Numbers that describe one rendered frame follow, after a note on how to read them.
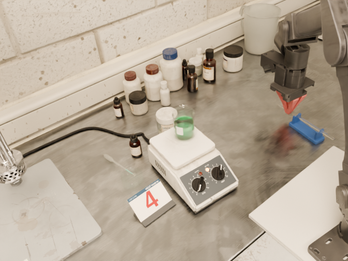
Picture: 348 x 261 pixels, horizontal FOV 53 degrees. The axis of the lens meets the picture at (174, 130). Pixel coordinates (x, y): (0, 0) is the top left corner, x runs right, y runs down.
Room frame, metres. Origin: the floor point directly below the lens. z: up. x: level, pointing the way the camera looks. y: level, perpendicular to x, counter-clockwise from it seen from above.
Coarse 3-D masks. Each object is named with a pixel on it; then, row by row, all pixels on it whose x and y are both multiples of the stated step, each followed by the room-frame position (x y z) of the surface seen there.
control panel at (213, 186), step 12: (216, 156) 0.57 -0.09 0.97; (204, 168) 0.54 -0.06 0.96; (228, 168) 0.54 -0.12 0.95; (192, 180) 0.51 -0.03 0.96; (204, 180) 0.51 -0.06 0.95; (216, 180) 0.52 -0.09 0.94; (228, 180) 0.52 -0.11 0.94; (192, 192) 0.49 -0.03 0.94; (204, 192) 0.49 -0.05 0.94; (216, 192) 0.49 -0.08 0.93
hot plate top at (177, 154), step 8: (160, 136) 0.63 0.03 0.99; (168, 136) 0.63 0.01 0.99; (200, 136) 0.62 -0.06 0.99; (152, 144) 0.61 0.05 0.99; (160, 144) 0.60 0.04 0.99; (168, 144) 0.60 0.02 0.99; (176, 144) 0.60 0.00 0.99; (184, 144) 0.60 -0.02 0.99; (192, 144) 0.59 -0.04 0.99; (200, 144) 0.59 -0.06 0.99; (208, 144) 0.59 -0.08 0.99; (160, 152) 0.58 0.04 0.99; (168, 152) 0.57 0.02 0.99; (176, 152) 0.57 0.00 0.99; (184, 152) 0.57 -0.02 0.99; (192, 152) 0.57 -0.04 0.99; (200, 152) 0.56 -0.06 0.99; (168, 160) 0.55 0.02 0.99; (176, 160) 0.55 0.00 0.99; (184, 160) 0.54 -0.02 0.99; (192, 160) 0.55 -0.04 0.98; (176, 168) 0.53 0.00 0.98
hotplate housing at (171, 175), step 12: (156, 156) 0.59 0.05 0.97; (204, 156) 0.57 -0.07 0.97; (156, 168) 0.59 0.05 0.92; (168, 168) 0.54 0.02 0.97; (180, 168) 0.54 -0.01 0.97; (192, 168) 0.54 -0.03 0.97; (168, 180) 0.54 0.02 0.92; (180, 180) 0.51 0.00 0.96; (180, 192) 0.50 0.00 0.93; (228, 192) 0.51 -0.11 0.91; (192, 204) 0.47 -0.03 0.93; (204, 204) 0.47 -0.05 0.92
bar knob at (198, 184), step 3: (201, 177) 0.51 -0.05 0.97; (195, 180) 0.51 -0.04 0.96; (198, 180) 0.51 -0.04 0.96; (201, 180) 0.50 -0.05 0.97; (192, 183) 0.50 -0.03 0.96; (195, 183) 0.50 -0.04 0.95; (198, 183) 0.49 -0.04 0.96; (201, 183) 0.49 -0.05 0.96; (204, 183) 0.50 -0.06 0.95; (192, 186) 0.50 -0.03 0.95; (195, 186) 0.50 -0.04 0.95; (198, 186) 0.49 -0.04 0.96; (201, 186) 0.49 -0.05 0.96; (204, 186) 0.50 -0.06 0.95; (195, 189) 0.49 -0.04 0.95; (198, 189) 0.48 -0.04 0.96; (201, 189) 0.49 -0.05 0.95; (204, 189) 0.49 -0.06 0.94
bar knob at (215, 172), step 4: (216, 168) 0.54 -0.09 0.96; (220, 168) 0.53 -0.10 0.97; (212, 172) 0.53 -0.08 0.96; (216, 172) 0.53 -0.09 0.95; (220, 172) 0.52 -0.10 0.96; (224, 172) 0.53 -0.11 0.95; (212, 176) 0.52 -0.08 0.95; (216, 176) 0.52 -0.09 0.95; (220, 176) 0.51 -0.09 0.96; (224, 176) 0.52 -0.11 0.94
